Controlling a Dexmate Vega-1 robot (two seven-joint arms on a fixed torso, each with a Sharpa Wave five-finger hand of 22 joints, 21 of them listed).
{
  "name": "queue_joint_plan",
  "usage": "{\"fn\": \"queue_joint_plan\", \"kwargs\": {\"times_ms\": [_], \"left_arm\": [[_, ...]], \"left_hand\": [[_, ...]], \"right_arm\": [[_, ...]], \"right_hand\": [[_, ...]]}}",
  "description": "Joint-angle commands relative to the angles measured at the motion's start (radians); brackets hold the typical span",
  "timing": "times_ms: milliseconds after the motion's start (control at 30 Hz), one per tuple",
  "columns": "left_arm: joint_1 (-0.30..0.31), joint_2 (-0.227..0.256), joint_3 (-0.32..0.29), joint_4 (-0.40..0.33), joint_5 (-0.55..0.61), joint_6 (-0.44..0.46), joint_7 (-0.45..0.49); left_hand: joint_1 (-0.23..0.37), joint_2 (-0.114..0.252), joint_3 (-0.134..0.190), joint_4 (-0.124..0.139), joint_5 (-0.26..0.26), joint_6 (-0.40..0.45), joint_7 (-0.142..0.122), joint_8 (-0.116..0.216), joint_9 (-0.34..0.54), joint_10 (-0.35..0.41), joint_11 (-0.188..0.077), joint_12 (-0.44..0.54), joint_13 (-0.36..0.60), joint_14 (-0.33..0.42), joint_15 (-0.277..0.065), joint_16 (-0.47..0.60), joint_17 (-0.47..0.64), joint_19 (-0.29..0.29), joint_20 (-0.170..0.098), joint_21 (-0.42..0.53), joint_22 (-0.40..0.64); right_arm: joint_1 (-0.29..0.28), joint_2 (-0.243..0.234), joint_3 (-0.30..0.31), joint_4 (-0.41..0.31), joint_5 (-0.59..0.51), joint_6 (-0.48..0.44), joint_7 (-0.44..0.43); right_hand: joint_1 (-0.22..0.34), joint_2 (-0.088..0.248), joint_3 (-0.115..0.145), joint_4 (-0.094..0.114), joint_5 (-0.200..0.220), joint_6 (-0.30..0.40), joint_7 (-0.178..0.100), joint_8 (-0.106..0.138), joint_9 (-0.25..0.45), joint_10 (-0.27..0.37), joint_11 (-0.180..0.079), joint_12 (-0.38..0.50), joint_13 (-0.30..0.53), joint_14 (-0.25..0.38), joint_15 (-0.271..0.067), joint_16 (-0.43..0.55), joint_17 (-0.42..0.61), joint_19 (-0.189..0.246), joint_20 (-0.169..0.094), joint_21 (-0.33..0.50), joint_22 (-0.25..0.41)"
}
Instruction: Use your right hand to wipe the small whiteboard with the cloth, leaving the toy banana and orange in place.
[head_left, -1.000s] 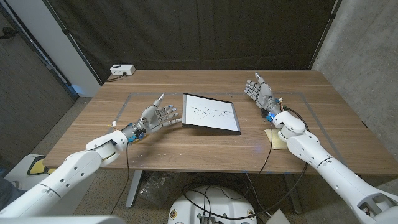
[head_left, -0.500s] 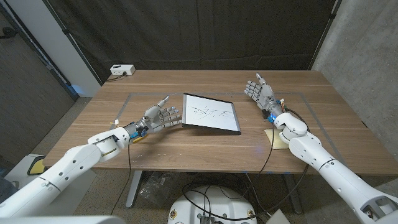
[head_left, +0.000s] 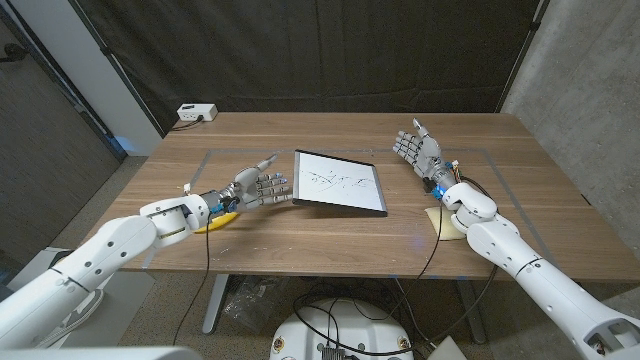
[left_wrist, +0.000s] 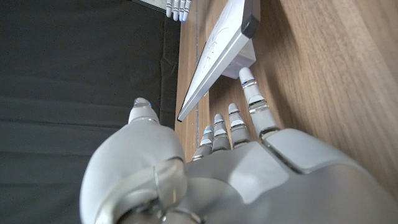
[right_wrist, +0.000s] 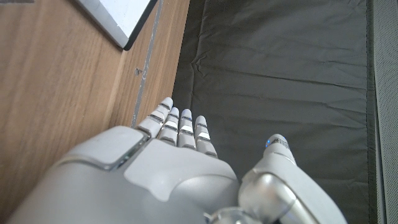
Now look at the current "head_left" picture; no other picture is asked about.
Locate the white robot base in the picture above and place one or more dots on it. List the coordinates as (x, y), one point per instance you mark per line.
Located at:
(345, 325)

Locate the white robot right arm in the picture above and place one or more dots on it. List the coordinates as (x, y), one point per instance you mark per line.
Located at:
(520, 255)

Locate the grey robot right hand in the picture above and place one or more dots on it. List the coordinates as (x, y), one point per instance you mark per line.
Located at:
(427, 152)

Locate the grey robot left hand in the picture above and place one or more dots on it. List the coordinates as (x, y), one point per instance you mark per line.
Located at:
(247, 187)

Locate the white power strip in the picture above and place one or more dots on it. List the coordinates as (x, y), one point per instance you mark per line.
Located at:
(197, 112)

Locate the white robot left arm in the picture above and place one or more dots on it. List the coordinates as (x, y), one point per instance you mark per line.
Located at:
(100, 255)

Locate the small black-framed whiteboard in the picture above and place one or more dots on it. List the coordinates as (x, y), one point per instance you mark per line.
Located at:
(340, 182)

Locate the clear plastic bag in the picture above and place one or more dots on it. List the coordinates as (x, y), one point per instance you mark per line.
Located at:
(255, 305)

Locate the beige sponge piece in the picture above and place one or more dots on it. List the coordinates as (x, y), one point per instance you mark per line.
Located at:
(450, 230)

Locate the black backdrop stand pole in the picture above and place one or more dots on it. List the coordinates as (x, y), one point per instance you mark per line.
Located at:
(537, 25)
(107, 52)

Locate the grey tape rectangle outline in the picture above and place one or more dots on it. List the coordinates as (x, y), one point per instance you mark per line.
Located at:
(390, 149)

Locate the white flat board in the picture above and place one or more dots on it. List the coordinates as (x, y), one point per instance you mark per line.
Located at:
(447, 350)

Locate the white robot chest cover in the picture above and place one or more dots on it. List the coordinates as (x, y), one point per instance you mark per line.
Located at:
(100, 354)

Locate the yellow toy banana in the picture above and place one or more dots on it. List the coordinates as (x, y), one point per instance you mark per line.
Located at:
(222, 222)

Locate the grey metal table leg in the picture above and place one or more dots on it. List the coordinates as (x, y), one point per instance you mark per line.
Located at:
(216, 305)
(471, 310)

